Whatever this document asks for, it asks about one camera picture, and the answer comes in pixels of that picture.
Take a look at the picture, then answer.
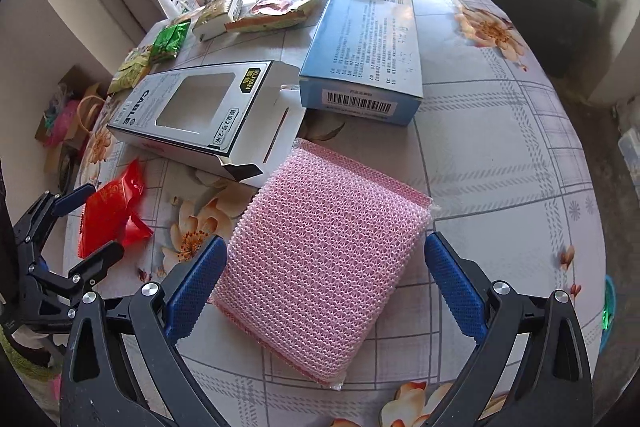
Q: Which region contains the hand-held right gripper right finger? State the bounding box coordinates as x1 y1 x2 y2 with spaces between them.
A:
424 231 593 427

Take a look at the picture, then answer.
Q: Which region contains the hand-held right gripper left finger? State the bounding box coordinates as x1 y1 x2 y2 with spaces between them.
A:
59 234 228 427

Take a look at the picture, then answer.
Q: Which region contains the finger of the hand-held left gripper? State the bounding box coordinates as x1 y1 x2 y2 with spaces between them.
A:
27 242 125 305
14 183 97 258

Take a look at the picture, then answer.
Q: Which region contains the red foil packet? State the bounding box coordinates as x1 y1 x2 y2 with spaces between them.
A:
77 158 155 259

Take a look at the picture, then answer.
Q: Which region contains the pink mesh sponge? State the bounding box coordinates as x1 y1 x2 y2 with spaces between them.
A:
207 138 435 392

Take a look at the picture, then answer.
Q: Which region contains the blue plastic mesh basket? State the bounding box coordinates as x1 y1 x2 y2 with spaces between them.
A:
597 274 618 358

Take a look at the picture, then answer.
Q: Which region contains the brown paper bag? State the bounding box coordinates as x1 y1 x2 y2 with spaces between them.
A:
35 66 108 148

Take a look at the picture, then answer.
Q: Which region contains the pale green snack packet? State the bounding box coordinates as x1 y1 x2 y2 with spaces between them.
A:
107 46 153 95

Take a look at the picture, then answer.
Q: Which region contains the white black windowed carton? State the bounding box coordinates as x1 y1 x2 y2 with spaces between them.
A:
106 59 307 188

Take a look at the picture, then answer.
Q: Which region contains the bright green small packet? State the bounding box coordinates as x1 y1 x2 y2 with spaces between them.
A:
150 21 192 66

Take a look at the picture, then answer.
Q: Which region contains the clear plastic container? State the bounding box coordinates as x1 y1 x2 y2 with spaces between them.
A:
617 127 640 178

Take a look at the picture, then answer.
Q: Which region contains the white green snack packet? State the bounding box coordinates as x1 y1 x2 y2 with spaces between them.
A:
192 0 244 42

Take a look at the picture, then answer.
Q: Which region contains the blue cardboard box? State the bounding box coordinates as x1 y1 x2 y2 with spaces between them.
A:
298 0 425 126

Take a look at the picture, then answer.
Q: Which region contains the dark grey cabinet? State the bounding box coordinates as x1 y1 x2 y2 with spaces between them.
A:
476 0 626 80

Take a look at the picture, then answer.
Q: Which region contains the red orange snack packet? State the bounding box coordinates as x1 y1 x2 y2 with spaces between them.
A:
225 0 328 32

